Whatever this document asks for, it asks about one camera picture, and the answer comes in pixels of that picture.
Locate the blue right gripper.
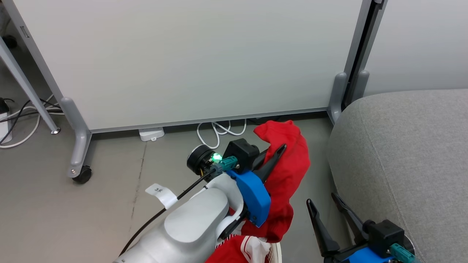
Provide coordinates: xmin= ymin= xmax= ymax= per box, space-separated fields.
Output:
xmin=306 ymin=193 xmax=396 ymax=263

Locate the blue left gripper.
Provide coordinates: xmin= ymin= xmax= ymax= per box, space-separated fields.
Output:
xmin=226 ymin=144 xmax=288 ymax=228

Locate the red knit garment white trim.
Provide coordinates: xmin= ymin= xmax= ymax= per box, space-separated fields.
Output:
xmin=241 ymin=120 xmax=311 ymax=244

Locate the red white striped garment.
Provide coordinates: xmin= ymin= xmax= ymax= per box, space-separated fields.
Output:
xmin=205 ymin=235 xmax=272 ymax=263

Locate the white laundry basket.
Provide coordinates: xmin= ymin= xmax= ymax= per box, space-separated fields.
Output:
xmin=263 ymin=241 xmax=283 ymax=263

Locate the white power adapter box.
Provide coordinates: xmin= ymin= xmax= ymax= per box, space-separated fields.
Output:
xmin=139 ymin=126 xmax=165 ymax=142

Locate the wide white partition panel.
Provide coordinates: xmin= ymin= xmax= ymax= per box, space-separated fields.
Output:
xmin=3 ymin=0 xmax=367 ymax=133

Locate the black caster wheel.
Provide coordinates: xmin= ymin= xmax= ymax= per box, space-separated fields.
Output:
xmin=72 ymin=165 xmax=92 ymax=184

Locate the narrow white partition panel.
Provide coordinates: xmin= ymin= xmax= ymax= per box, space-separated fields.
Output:
xmin=360 ymin=0 xmax=468 ymax=98

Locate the grey partition foot with caster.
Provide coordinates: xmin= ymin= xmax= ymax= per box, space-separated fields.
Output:
xmin=60 ymin=96 xmax=93 ymax=179

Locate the slanted grey metal leg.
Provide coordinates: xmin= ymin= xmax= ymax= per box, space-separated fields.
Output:
xmin=0 ymin=36 xmax=61 ymax=135

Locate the white power strip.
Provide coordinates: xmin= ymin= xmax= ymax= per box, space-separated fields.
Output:
xmin=0 ymin=111 xmax=14 ymax=144

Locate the teal cable connector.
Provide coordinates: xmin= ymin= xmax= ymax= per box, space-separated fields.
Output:
xmin=389 ymin=244 xmax=416 ymax=263
xmin=219 ymin=156 xmax=239 ymax=172

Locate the coiled white cable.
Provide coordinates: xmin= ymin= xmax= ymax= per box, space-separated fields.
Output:
xmin=196 ymin=118 xmax=248 ymax=150

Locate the grey partition foot post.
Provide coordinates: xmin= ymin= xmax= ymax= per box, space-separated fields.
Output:
xmin=352 ymin=70 xmax=370 ymax=103
xmin=327 ymin=72 xmax=348 ymax=125

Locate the white paper cable label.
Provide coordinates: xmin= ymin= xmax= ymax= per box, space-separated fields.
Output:
xmin=145 ymin=183 xmax=179 ymax=210

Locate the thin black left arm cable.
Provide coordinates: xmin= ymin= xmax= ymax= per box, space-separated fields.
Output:
xmin=119 ymin=169 xmax=217 ymax=256

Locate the long white floor cable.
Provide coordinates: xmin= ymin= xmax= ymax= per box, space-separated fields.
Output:
xmin=0 ymin=94 xmax=65 ymax=149

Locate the black floor cable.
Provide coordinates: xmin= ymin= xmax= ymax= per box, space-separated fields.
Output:
xmin=0 ymin=98 xmax=62 ymax=145

